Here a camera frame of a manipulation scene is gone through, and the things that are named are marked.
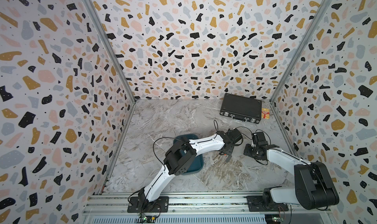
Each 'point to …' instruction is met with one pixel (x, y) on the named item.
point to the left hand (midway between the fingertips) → (229, 149)
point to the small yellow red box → (265, 113)
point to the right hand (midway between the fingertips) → (247, 150)
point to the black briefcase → (241, 108)
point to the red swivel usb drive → (225, 154)
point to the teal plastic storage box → (197, 161)
